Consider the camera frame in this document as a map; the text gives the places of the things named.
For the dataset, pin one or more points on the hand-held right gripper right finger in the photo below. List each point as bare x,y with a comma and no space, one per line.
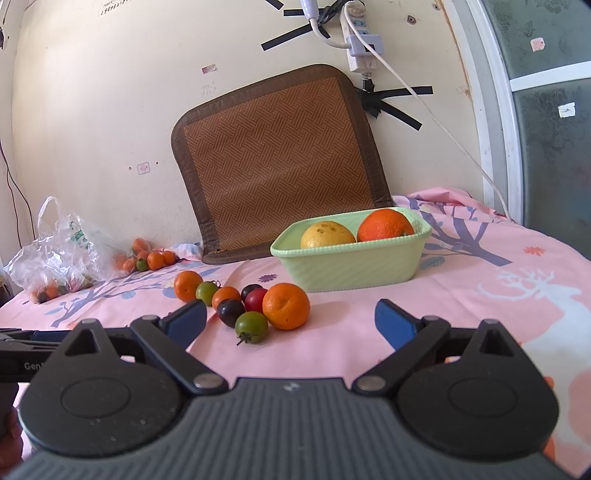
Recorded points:
392,321

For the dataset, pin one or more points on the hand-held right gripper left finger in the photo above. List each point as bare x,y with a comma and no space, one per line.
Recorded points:
189,318

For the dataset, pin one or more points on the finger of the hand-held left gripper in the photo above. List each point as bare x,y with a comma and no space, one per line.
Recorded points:
46,337

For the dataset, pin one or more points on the green cherry tomato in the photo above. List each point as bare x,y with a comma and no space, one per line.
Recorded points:
251,327
206,293

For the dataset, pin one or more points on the small orange mandarin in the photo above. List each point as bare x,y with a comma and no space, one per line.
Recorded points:
187,286
227,297

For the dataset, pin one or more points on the dark purple cherry tomato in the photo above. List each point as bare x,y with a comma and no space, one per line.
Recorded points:
251,290
231,312

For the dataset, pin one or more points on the light green plastic basket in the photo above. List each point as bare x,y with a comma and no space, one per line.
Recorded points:
351,267

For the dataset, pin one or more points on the red cherry tomato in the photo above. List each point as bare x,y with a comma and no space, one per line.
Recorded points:
255,301

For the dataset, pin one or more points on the medium orange mandarin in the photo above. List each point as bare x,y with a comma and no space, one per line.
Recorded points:
286,306

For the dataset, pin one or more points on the pink printed blanket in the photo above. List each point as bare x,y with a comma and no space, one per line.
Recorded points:
346,323

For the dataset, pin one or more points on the small green kumquat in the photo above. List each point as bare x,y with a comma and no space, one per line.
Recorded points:
141,264

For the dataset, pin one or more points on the clear plastic bag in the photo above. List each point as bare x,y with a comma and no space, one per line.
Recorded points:
60,254

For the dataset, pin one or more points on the big navel orange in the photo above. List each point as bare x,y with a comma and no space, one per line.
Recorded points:
385,225

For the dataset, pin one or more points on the yellow grapefruit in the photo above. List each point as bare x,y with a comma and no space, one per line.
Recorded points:
328,236

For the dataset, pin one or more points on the brown woven seat mat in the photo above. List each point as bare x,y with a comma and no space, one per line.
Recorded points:
277,161

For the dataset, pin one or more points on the crossed black tape strips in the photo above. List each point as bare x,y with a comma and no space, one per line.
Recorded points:
392,113

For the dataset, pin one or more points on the frosted glass window door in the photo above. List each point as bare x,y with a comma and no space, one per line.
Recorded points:
549,161

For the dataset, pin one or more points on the white power strip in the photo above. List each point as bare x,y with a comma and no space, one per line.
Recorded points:
362,32

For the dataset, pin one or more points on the long black tape strip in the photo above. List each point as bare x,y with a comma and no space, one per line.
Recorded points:
286,38

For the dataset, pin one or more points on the square outlined wall sticker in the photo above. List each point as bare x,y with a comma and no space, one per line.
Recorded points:
144,168

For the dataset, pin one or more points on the pink wall sticker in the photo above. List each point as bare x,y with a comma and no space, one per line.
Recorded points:
208,69

